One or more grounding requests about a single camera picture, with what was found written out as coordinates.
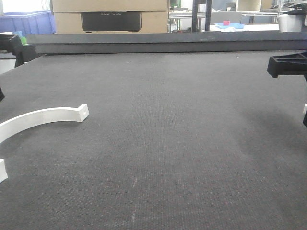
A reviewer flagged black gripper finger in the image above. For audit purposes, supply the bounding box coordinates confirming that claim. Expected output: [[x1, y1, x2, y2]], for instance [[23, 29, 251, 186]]
[[267, 51, 307, 78], [0, 34, 24, 68]]

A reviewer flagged white curved pipe clamp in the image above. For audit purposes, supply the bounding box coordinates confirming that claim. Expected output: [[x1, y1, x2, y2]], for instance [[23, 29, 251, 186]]
[[0, 103, 90, 184]]

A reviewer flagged green small cube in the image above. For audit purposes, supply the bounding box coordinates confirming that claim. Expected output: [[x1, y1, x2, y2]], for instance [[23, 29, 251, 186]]
[[20, 36, 27, 45]]

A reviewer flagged light blue small cube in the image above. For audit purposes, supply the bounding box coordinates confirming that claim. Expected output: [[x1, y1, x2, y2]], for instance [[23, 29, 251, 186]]
[[13, 31, 23, 37]]

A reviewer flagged blue plastic crate background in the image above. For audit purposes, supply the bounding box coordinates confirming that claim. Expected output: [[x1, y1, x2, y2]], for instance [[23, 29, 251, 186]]
[[0, 11, 56, 36]]

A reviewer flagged large cardboard box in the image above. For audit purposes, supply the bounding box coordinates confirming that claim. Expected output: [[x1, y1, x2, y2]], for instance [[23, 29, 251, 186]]
[[50, 0, 169, 34]]

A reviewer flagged pink small cube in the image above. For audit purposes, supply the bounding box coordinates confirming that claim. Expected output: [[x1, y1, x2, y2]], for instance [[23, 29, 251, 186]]
[[223, 20, 230, 26]]

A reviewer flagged blue shallow tray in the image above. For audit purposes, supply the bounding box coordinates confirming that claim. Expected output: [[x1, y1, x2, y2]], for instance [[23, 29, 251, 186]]
[[214, 23, 245, 29]]

